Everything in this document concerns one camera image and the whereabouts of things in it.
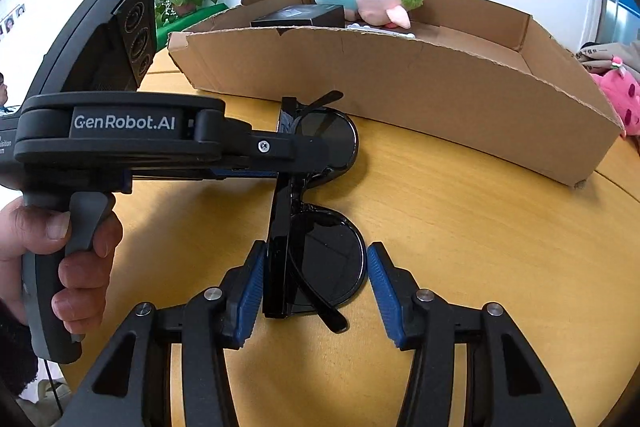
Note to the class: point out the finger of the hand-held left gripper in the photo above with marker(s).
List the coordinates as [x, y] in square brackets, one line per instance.
[290, 152]
[240, 173]

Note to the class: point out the black sunglasses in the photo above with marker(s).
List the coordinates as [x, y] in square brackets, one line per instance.
[325, 267]

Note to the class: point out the beige bag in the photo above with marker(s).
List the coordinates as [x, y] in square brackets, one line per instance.
[605, 57]

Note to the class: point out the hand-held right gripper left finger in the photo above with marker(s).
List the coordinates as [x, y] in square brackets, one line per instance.
[250, 302]

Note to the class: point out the wall photos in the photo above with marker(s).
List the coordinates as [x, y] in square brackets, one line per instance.
[12, 23]

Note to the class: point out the cardboard box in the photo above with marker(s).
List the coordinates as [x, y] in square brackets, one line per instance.
[400, 87]

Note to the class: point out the black product box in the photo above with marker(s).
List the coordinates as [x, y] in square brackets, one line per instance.
[300, 14]

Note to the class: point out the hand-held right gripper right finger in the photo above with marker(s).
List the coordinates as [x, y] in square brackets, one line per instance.
[385, 297]

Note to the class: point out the person's left hand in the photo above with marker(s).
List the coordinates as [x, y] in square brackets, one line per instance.
[85, 287]

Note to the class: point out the person's left forearm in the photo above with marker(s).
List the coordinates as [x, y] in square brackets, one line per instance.
[15, 352]

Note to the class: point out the pink plush toy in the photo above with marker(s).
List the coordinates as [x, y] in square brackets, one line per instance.
[620, 97]

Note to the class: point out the wooden desktop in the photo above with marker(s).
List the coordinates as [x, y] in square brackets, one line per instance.
[475, 232]

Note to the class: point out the white calculator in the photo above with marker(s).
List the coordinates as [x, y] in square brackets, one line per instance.
[380, 31]

